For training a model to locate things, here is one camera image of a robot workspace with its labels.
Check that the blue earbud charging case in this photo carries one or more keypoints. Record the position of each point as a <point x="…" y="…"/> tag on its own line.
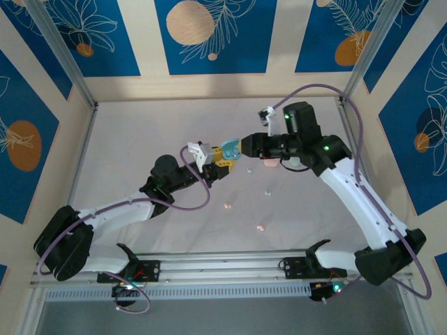
<point x="230" y="144"/>

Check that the pink earbud charging case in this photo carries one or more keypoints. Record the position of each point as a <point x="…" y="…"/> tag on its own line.
<point x="270" y="163"/>

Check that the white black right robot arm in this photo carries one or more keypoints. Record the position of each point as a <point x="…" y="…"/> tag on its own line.
<point x="349" y="195"/>

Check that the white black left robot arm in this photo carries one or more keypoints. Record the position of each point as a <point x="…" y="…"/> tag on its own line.
<point x="115" y="213"/>

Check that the aluminium side rail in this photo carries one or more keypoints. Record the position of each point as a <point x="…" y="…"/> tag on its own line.
<point x="351" y="129"/>
<point x="81" y="157"/>

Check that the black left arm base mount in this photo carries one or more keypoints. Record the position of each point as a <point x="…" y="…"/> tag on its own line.
<point x="153" y="270"/>

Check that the aluminium frame post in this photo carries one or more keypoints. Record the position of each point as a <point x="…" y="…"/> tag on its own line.
<point x="372" y="49"/>
<point x="62" y="49"/>

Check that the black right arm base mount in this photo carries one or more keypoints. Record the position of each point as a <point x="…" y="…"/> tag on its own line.
<point x="293" y="267"/>

